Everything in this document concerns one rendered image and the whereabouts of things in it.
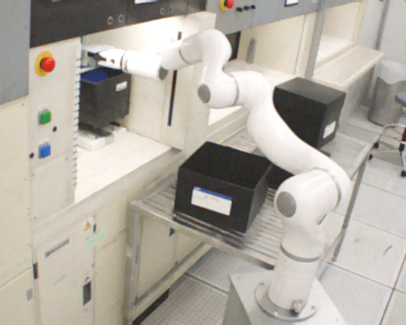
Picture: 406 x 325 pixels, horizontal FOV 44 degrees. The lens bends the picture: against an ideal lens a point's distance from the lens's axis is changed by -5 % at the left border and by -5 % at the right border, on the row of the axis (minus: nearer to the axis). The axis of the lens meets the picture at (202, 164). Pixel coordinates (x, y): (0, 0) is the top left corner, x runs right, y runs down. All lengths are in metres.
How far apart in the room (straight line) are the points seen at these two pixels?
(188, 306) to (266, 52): 1.68
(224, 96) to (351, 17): 3.38
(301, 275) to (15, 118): 0.86
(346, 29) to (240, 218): 3.20
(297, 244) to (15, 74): 0.83
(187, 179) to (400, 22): 4.34
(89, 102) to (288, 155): 0.85
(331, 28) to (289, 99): 2.34
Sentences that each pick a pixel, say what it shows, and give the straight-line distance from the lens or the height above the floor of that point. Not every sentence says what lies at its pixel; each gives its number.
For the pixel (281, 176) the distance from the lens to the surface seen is 2.10.
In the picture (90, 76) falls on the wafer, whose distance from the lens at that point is 2.02.
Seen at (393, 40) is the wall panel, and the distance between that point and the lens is 5.85.
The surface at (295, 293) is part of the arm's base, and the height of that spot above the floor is 0.83.
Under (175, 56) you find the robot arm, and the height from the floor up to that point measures 1.31.
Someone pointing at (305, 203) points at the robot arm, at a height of 1.15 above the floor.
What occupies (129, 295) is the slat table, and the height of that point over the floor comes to 0.33.
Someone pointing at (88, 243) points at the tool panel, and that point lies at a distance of 1.81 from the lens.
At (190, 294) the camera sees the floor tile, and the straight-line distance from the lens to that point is 2.67.
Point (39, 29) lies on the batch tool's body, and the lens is 1.33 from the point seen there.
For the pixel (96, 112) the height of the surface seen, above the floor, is 1.03.
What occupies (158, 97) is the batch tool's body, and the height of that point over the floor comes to 1.05.
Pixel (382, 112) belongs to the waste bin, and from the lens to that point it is 5.48.
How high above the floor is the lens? 1.75
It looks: 27 degrees down
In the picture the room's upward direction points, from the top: 8 degrees clockwise
